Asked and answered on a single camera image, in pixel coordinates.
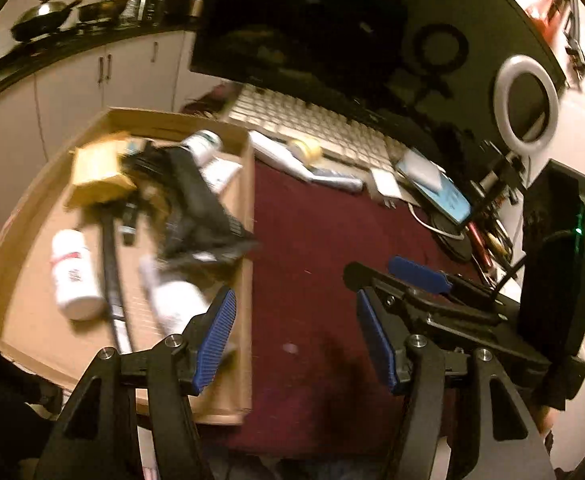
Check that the long white bottle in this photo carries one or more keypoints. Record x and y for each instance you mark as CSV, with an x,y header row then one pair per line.
x,y
277,155

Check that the white keyboard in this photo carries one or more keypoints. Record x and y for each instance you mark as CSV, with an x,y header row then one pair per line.
x,y
312,120

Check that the black kitchen countertop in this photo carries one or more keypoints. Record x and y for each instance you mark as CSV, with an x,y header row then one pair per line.
x,y
72,42

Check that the red hanging object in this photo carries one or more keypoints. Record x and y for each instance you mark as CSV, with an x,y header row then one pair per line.
x,y
547,7

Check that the blue booklet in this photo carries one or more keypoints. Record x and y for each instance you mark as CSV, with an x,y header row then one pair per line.
x,y
450,202

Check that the long black pen green tips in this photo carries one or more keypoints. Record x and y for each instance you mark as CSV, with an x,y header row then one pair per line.
x,y
112,280

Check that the dark red tube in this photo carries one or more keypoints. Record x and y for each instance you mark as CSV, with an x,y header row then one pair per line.
x,y
482,250

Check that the black wok pan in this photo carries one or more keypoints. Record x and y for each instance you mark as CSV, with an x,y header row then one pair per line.
x,y
42,17

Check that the black plastic wrapper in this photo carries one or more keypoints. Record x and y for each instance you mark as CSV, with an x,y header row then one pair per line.
x,y
197,210

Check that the yellow cap jar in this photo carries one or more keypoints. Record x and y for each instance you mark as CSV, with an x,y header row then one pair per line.
x,y
305,147

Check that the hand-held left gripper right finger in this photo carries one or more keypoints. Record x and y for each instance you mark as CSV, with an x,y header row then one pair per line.
x,y
372,345

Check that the yellow snack packet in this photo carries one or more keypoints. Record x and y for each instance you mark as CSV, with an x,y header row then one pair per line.
x,y
97,170

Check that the black monitor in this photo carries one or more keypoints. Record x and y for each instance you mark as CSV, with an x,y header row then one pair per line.
x,y
322,25

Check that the white bottle red label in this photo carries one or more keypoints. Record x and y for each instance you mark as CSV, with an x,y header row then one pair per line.
x,y
72,275

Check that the white bottle teal label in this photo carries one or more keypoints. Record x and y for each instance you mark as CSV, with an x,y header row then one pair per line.
x,y
337,180

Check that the white kitchen cabinet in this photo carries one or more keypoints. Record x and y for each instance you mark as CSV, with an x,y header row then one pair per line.
x,y
72,85

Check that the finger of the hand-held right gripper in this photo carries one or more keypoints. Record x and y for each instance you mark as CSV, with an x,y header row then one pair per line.
x,y
372,280
417,270

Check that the large white pill bottle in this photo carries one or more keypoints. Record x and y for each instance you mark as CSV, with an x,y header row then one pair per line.
x,y
202,147

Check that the maroon cloth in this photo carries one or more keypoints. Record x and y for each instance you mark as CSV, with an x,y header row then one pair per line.
x,y
302,285

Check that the cardboard tray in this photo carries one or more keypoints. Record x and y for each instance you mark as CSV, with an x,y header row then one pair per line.
x,y
32,310

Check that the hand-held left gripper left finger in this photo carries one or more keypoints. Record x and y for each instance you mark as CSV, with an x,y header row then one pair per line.
x,y
217,330

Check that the white charger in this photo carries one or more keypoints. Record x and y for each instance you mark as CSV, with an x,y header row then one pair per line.
x,y
387,182

